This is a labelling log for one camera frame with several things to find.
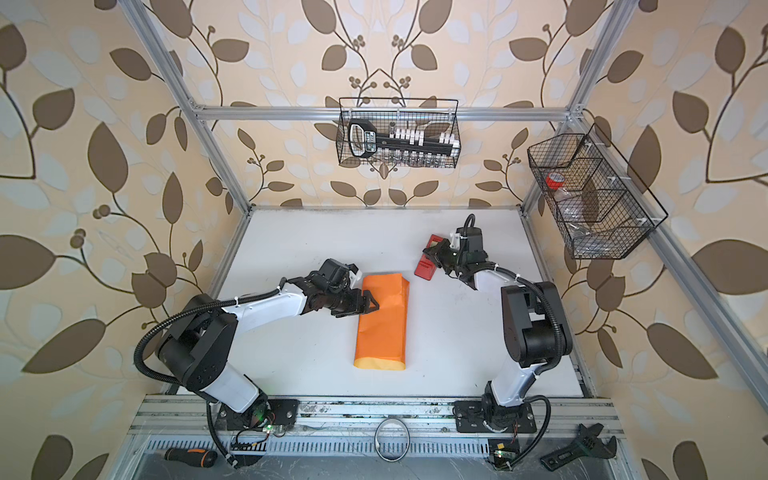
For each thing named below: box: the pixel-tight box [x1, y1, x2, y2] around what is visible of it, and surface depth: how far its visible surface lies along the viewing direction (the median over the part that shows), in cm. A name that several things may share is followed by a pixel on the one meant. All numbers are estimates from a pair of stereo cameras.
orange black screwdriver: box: [165, 448, 218, 468], surface depth 69 cm
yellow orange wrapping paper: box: [354, 273, 410, 370], surface depth 85 cm
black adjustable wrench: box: [540, 423, 617, 471], surface depth 71 cm
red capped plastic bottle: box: [546, 172, 565, 190], surface depth 84 cm
